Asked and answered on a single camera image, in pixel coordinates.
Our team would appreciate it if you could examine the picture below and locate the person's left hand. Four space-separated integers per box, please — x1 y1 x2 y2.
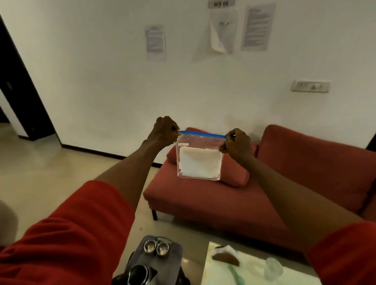
146 116 182 150

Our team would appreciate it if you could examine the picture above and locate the person's right hand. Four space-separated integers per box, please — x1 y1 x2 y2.
219 128 255 166

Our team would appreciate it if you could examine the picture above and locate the clear zip bag blue seal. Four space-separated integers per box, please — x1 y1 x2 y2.
175 130 227 181

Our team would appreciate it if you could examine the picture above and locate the single white napkin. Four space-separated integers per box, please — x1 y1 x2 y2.
219 245 239 256

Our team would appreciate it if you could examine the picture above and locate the clear drinking glass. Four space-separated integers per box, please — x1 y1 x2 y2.
264 257 284 282

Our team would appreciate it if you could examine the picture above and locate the grey plastic basket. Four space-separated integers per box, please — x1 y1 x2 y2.
125 235 183 285

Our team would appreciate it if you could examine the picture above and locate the steel kettle with black handle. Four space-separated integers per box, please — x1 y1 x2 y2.
111 264 158 285

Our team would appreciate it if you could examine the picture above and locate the person's left forearm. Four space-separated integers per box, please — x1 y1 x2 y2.
95 141 155 212

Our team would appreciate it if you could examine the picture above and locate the person's right forearm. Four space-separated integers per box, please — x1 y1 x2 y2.
244 157 365 253

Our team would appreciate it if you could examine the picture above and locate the small red sofa cushion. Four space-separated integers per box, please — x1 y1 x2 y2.
166 127 259 188

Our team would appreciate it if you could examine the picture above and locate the red fabric sofa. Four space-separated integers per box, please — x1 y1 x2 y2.
143 124 376 253

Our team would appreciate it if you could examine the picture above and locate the black skirting board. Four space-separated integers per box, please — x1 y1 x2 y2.
61 144 163 169

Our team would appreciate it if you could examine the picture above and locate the large red sofa cushion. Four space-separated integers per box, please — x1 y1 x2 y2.
257 124 376 213

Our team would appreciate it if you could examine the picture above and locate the short printed text paper sheet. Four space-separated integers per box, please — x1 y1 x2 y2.
144 25 166 62

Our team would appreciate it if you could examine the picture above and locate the brown wooden napkin holder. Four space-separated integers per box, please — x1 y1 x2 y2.
212 246 240 267

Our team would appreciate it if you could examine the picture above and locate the paper sheet with figure drawing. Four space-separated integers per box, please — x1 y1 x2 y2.
209 8 238 55

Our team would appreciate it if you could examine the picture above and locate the tall printed text paper sheet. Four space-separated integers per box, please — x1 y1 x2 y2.
240 3 277 52

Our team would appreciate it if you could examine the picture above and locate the teal plastic spoon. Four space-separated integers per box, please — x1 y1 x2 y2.
228 264 245 285

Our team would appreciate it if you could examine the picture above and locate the white table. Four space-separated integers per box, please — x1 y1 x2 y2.
201 242 322 285

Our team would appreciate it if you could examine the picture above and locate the grey label sign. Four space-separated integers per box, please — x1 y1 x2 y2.
208 0 235 9

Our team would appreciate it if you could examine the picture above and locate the red sweater sleeve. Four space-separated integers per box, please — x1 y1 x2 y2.
305 222 376 285
0 180 136 285

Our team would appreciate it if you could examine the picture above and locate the white curved chair back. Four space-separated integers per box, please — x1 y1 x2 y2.
0 200 19 250

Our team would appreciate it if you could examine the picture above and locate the white wall switch plate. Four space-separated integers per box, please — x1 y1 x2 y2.
291 79 331 94

